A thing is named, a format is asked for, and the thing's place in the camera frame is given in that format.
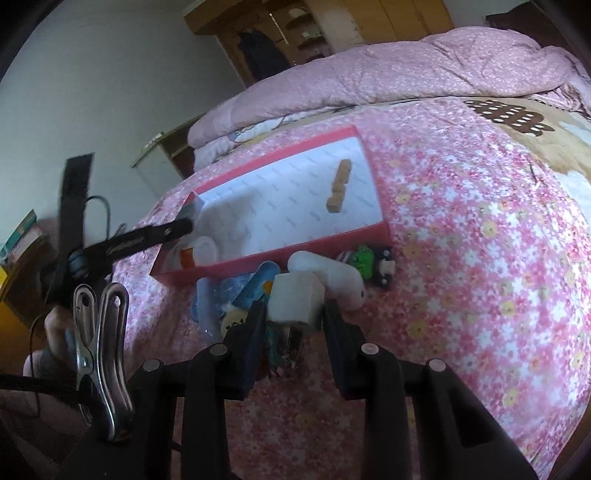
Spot blue curved plastic piece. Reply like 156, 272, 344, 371
232, 261, 282, 311

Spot wooden block piece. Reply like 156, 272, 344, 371
325, 159, 354, 214

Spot white earbuds case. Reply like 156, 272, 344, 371
287, 251, 368, 311

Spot wooden wardrobe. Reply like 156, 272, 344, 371
184, 0, 455, 88

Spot person's left hand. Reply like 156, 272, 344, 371
22, 305, 78, 385

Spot red cardboard box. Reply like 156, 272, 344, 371
150, 124, 393, 289

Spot stack of books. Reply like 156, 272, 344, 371
0, 209, 43, 269

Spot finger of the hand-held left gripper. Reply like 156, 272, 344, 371
107, 217, 195, 265

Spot beige cartoon print sheet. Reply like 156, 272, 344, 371
462, 95, 591, 222

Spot white charger cube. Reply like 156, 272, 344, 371
267, 271, 327, 331

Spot dark hanging coat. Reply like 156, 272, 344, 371
237, 28, 288, 85

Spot black cable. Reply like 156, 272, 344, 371
83, 196, 115, 241
0, 373, 90, 407

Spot pink quilt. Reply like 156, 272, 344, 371
187, 25, 591, 155

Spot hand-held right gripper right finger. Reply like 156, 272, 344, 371
322, 300, 539, 480

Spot green toy figure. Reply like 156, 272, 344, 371
344, 245, 378, 280

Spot pink floral bedsheet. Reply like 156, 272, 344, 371
110, 96, 591, 480

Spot light blue oval piece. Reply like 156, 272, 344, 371
196, 276, 223, 339

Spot cream round toy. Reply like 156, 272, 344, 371
220, 309, 250, 339

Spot wooden bedside cabinet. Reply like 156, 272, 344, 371
130, 114, 209, 186

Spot dark wooden headboard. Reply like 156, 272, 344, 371
484, 0, 580, 52

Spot black and white toy figure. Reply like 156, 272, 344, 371
371, 247, 398, 289

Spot metal spring clip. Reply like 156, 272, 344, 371
71, 282, 135, 442

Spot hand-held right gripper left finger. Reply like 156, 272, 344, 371
55, 302, 269, 480

